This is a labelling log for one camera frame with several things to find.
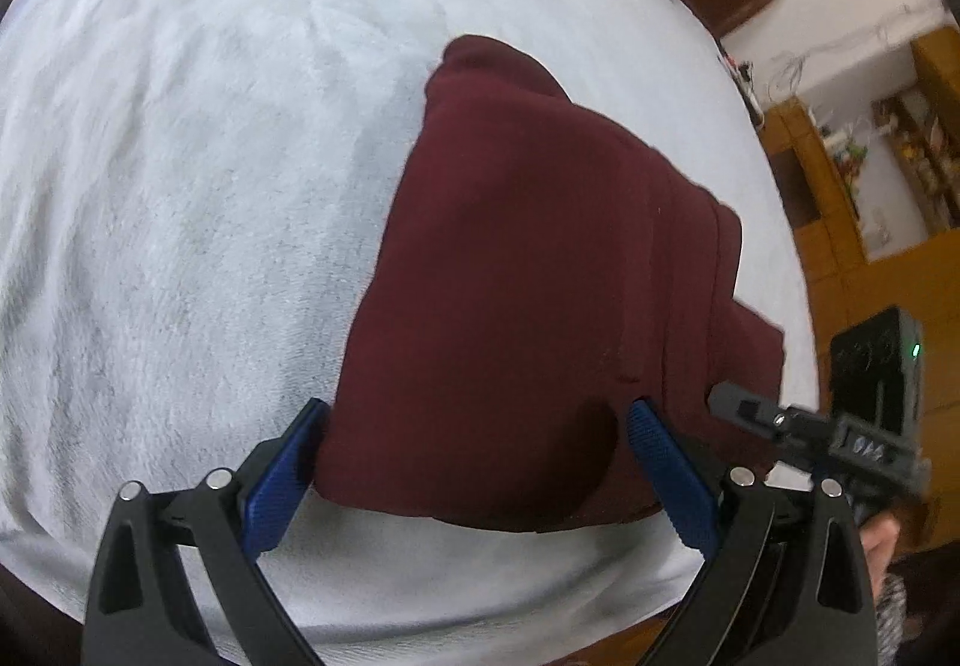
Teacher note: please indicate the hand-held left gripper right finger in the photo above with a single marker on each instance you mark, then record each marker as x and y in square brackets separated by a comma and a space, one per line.
[671, 478]

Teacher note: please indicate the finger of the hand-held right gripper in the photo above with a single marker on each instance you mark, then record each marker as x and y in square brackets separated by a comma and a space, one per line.
[765, 418]

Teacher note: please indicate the person's right hand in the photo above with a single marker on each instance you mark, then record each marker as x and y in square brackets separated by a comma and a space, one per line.
[881, 546]

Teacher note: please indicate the wooden wall shelf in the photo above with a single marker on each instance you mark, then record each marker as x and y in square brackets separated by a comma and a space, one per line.
[922, 156]

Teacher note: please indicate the white bed sheet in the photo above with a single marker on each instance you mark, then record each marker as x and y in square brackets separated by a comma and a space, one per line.
[210, 186]

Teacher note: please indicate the wooden desk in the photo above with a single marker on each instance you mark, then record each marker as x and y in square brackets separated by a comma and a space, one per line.
[832, 246]

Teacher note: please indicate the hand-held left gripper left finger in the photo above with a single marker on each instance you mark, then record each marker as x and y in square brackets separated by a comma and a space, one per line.
[285, 486]

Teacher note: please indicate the bedside clutter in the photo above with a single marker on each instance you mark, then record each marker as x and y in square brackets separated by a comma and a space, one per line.
[742, 85]

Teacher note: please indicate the maroon pants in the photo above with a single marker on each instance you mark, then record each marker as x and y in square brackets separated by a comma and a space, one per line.
[525, 276]

